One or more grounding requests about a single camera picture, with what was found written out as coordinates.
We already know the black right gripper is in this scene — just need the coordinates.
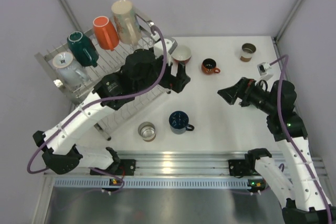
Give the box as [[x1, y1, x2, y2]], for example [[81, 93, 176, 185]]
[[218, 76, 277, 115]]

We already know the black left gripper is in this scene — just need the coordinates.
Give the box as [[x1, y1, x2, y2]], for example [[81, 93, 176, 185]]
[[135, 52, 190, 94]]

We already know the red cup white interior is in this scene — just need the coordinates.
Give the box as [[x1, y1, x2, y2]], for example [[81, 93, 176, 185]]
[[171, 45, 192, 64]]

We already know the orange black round mug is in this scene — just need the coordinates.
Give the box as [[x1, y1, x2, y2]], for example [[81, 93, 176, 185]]
[[201, 58, 221, 74]]

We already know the tall beige floral mug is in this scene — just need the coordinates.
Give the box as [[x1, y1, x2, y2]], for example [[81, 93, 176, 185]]
[[111, 0, 142, 47]]

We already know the dark green mug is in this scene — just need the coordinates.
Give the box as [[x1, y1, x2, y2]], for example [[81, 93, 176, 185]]
[[67, 31, 99, 68]]

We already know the light blue mug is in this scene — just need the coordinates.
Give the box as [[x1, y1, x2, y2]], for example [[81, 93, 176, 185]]
[[52, 51, 90, 87]]

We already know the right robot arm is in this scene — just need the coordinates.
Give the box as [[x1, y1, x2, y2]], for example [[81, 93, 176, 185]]
[[217, 77, 335, 223]]

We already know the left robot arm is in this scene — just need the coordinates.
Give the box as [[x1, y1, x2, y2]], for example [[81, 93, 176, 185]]
[[33, 49, 191, 175]]

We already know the stainless steel dish rack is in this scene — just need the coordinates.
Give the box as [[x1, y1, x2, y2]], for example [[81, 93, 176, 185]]
[[34, 11, 172, 141]]

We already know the small tumbler cork band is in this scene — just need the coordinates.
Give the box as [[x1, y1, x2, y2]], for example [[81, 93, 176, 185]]
[[240, 43, 256, 62]]

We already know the dark blue speckled mug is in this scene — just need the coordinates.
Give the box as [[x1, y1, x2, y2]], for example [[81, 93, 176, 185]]
[[169, 111, 195, 134]]

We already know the steel tumbler cork base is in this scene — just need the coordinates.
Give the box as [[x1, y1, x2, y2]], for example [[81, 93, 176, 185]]
[[138, 122, 156, 142]]

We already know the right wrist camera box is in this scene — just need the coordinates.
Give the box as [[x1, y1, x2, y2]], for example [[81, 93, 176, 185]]
[[257, 62, 274, 81]]

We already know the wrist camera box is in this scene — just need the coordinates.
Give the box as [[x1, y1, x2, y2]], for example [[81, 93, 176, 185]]
[[151, 28, 179, 65], [257, 62, 274, 81]]

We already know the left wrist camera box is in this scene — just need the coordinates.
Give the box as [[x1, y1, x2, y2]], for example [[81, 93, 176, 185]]
[[151, 28, 179, 65]]

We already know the aluminium mounting rail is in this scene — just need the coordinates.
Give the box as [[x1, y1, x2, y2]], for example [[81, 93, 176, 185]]
[[43, 151, 328, 177]]

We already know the slotted cable duct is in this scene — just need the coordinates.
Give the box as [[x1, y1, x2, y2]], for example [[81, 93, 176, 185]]
[[54, 177, 251, 189]]

